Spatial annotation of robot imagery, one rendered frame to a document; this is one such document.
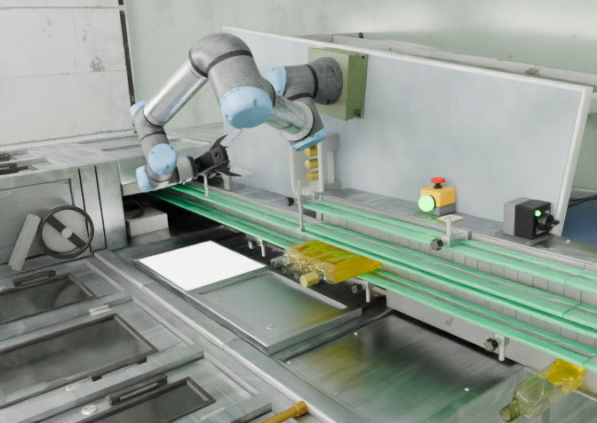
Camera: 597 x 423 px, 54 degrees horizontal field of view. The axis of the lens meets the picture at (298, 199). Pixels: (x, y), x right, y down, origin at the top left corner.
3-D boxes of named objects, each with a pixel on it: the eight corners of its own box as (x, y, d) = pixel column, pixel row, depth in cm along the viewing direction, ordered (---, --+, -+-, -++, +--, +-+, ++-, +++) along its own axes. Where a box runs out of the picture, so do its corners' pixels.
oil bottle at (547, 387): (558, 370, 135) (490, 416, 120) (566, 352, 133) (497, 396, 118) (580, 386, 132) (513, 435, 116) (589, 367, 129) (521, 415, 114)
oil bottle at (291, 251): (332, 249, 194) (281, 266, 182) (332, 233, 193) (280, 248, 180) (344, 252, 190) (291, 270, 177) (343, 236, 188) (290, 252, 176)
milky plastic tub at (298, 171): (309, 188, 219) (290, 193, 214) (306, 129, 213) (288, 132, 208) (340, 196, 205) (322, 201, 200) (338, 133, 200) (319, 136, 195)
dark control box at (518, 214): (521, 226, 151) (502, 233, 146) (522, 195, 149) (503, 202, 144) (551, 233, 144) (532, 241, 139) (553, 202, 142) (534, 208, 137)
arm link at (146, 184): (144, 187, 165) (141, 197, 172) (181, 178, 169) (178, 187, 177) (136, 162, 166) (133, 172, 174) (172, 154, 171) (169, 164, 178)
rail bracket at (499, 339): (513, 345, 145) (480, 364, 137) (514, 320, 143) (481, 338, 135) (528, 351, 141) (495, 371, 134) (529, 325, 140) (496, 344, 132)
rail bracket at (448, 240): (461, 236, 151) (427, 249, 143) (462, 209, 149) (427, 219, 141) (474, 239, 148) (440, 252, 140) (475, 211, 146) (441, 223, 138)
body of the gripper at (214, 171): (218, 152, 186) (182, 161, 181) (225, 143, 178) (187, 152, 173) (226, 174, 185) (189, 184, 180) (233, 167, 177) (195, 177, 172)
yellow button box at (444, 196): (436, 206, 172) (419, 211, 168) (437, 181, 170) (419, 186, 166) (456, 211, 166) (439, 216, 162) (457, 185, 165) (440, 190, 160)
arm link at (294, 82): (305, 56, 179) (268, 59, 171) (322, 94, 176) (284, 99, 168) (287, 76, 188) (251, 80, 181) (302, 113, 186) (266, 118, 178)
